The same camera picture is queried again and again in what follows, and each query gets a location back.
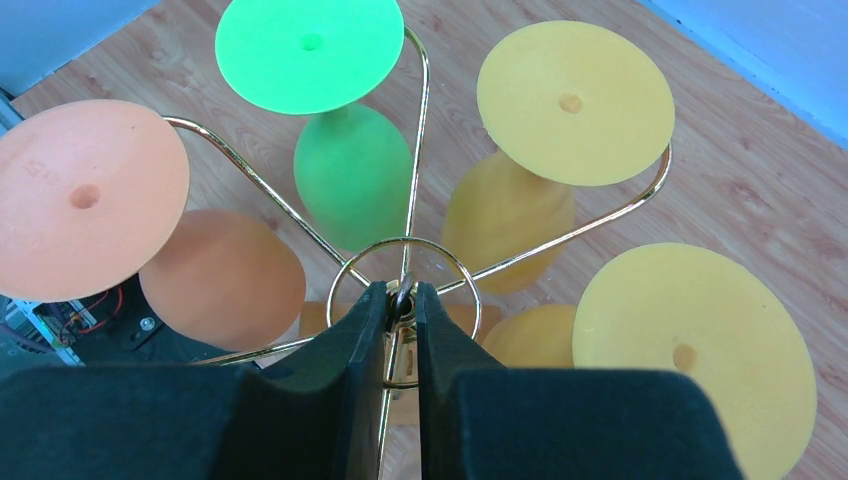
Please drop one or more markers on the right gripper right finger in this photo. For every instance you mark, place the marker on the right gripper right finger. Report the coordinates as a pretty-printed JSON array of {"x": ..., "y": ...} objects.
[{"x": 483, "y": 420}]

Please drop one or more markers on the rear yellow wine glass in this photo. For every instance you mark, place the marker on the rear yellow wine glass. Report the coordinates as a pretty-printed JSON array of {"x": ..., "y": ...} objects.
[{"x": 568, "y": 104}]

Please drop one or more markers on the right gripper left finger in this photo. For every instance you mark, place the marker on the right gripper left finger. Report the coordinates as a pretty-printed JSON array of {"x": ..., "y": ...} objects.
[{"x": 312, "y": 415}]

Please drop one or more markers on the yellow wine glass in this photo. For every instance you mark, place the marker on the yellow wine glass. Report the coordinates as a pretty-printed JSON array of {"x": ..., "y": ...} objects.
[
  {"x": 568, "y": 104},
  {"x": 683, "y": 308}
]

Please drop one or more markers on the orange wine glass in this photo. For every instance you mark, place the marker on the orange wine glass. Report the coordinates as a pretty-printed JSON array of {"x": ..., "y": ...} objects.
[{"x": 94, "y": 192}]

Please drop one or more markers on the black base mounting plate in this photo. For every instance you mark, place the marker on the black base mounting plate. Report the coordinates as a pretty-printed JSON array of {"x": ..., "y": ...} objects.
[{"x": 116, "y": 326}]

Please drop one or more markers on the gold wire glass rack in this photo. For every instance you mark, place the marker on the gold wire glass rack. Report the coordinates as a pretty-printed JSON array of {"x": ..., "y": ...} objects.
[{"x": 595, "y": 206}]

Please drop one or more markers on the right yellow wine glass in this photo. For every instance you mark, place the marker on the right yellow wine glass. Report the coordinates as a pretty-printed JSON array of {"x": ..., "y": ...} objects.
[{"x": 683, "y": 308}]

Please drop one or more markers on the green wine glass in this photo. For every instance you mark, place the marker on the green wine glass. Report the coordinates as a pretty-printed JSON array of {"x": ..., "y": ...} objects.
[{"x": 318, "y": 59}]

